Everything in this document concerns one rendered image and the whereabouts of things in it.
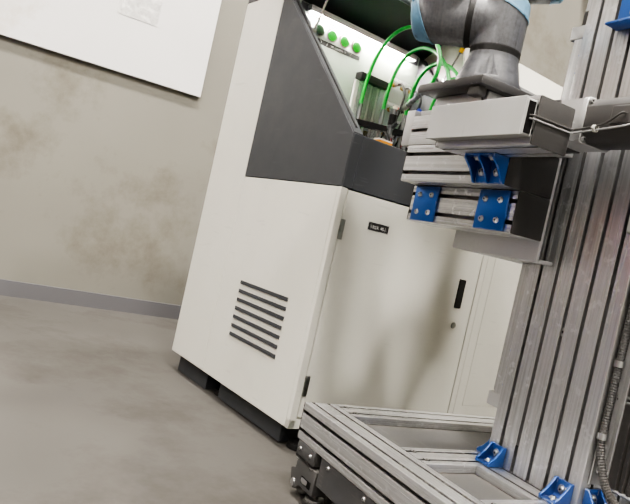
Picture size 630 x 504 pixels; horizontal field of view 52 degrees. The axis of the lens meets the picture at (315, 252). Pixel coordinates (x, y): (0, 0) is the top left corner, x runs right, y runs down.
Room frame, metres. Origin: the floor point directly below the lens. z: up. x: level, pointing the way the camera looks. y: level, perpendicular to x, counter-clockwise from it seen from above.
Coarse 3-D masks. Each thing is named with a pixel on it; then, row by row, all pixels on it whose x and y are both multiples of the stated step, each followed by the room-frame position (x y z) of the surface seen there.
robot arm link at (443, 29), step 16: (416, 0) 1.50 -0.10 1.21; (432, 0) 1.48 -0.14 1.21; (448, 0) 1.47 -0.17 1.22; (464, 0) 1.48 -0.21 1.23; (416, 16) 1.50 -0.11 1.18; (432, 16) 1.49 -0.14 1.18; (448, 16) 1.48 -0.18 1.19; (464, 16) 1.47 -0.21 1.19; (416, 32) 1.53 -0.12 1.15; (432, 32) 1.51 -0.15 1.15; (448, 32) 1.49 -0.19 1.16
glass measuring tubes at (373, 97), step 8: (360, 72) 2.48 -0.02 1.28; (360, 80) 2.49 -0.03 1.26; (376, 80) 2.51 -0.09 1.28; (360, 88) 2.49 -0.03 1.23; (368, 88) 2.51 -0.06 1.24; (376, 88) 2.53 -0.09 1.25; (384, 88) 2.54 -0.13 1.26; (352, 96) 2.50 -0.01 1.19; (360, 96) 2.49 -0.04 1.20; (368, 96) 2.51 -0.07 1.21; (376, 96) 2.56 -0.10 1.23; (352, 104) 2.50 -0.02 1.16; (368, 104) 2.54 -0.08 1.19; (376, 104) 2.55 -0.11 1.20; (368, 112) 2.53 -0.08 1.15; (376, 112) 2.55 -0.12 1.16; (368, 120) 2.53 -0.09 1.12; (376, 120) 2.55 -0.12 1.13; (360, 128) 2.51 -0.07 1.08; (368, 136) 2.56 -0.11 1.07
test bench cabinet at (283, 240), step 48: (288, 192) 2.08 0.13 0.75; (336, 192) 1.87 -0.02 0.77; (240, 240) 2.27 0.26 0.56; (288, 240) 2.03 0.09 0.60; (240, 288) 2.21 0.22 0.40; (288, 288) 1.98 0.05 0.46; (480, 288) 2.27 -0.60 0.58; (240, 336) 2.15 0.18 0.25; (288, 336) 1.93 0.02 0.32; (240, 384) 2.10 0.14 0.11; (288, 384) 1.89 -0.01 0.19; (288, 432) 1.95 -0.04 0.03
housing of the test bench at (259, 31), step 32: (256, 0) 2.50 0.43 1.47; (256, 32) 2.45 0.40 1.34; (256, 64) 2.40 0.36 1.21; (256, 96) 2.36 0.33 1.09; (224, 128) 2.52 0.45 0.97; (224, 160) 2.47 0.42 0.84; (224, 192) 2.43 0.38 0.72; (224, 224) 2.38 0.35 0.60; (192, 256) 2.55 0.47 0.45; (224, 256) 2.34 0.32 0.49; (192, 288) 2.50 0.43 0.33; (192, 320) 2.45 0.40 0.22; (192, 352) 2.41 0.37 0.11
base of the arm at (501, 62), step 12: (480, 48) 1.46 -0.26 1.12; (492, 48) 1.44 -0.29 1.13; (504, 48) 1.44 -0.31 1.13; (468, 60) 1.48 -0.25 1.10; (480, 60) 1.45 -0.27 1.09; (492, 60) 1.44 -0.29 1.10; (504, 60) 1.44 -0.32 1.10; (516, 60) 1.46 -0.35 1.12; (468, 72) 1.45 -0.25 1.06; (480, 72) 1.44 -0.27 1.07; (492, 72) 1.43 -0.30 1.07; (504, 72) 1.43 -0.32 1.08; (516, 72) 1.45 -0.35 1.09; (516, 84) 1.44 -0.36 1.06
